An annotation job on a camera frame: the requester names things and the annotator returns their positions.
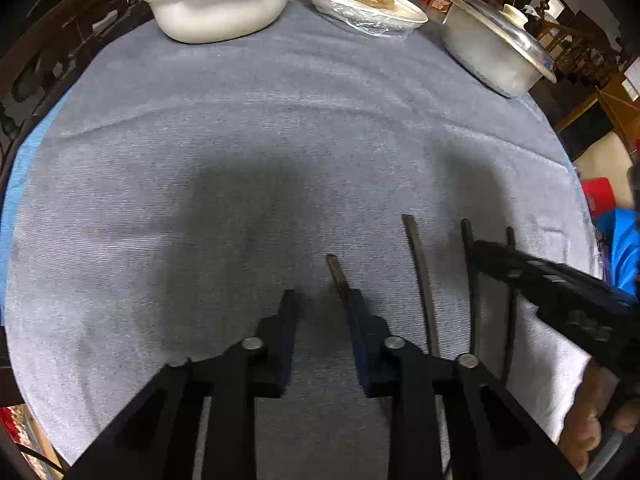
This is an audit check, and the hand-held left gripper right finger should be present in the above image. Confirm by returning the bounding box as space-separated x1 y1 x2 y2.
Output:
345 287 583 480

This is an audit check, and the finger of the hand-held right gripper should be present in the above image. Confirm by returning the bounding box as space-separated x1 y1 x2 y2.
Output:
471 239 640 311
536 302 640 376

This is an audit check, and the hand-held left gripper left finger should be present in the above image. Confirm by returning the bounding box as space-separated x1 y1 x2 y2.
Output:
65 289 302 480

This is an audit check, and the person's right hand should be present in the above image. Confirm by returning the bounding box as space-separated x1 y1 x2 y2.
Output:
569 359 640 471

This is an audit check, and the blue garment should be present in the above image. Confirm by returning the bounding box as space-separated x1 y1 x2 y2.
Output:
597 207 640 296

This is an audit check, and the red plastic stool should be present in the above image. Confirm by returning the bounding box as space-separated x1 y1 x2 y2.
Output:
580 177 618 216

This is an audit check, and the beige chair back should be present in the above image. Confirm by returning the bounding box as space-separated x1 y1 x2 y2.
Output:
575 132 640 181

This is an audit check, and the grey tablecloth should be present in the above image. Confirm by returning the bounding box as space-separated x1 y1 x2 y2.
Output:
2 0 598 466

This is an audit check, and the aluminium pot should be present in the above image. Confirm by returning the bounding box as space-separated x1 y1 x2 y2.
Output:
440 0 558 98

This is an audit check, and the white cardboard box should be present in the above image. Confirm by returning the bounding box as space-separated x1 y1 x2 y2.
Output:
622 57 640 101

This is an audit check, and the wooden stair railing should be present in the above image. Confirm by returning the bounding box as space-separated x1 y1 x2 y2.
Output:
525 2 631 91

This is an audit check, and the aluminium pot lid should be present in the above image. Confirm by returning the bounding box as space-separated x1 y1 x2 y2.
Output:
452 0 557 83

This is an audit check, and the gold shiny cloth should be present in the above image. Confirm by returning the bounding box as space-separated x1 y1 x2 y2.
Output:
0 405 51 463

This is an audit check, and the blue table cover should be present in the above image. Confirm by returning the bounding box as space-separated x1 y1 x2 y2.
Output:
0 95 66 281

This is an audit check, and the plastic-wrapped white dish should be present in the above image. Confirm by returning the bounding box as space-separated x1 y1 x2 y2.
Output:
300 0 429 38

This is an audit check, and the white ceramic pot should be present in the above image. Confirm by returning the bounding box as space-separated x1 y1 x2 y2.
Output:
140 0 308 43

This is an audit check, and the dark carved wooden sideboard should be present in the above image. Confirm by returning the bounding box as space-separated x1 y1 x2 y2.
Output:
0 0 156 196

